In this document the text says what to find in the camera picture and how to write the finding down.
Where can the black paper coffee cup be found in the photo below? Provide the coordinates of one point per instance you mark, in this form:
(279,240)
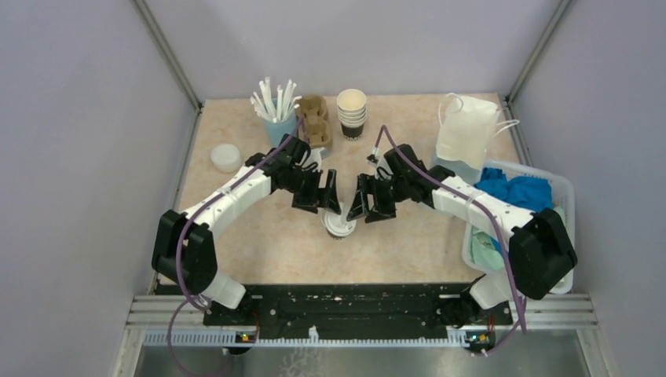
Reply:
(339,234)

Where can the white plastic cup lid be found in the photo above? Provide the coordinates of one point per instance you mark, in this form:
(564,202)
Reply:
(338,221)

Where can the stack of paper cups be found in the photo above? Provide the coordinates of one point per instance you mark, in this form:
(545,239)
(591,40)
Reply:
(352,112)

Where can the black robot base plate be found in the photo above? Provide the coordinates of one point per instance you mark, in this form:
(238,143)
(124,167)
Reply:
(358,311)

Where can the blue cloth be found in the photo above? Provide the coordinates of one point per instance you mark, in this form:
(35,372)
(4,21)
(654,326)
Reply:
(527,192)

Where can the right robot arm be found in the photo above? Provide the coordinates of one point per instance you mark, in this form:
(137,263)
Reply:
(538,251)

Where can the white takeout paper bag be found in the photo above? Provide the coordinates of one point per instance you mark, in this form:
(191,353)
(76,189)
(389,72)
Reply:
(467,127)

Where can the light green cloth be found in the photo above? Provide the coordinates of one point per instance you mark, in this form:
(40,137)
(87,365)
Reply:
(480,252)

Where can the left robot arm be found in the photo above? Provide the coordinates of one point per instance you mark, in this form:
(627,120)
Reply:
(184,250)

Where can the white wrapped straws bundle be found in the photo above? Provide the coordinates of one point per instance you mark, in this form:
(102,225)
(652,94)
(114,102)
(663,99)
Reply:
(275,106)

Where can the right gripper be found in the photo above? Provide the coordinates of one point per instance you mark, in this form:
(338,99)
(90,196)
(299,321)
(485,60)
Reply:
(369,184)

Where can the stack of white lids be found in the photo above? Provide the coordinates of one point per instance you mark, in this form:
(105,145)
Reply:
(226,158)

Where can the white plastic basket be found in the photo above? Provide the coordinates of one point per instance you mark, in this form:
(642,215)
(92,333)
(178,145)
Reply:
(562,190)

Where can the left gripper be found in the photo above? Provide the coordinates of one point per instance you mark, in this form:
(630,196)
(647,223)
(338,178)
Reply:
(309,202)

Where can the blue straw holder cup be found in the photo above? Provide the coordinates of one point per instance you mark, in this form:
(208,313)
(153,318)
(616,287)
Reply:
(276,131)

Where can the brown cardboard cup carrier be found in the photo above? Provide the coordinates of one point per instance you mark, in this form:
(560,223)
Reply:
(313,111)

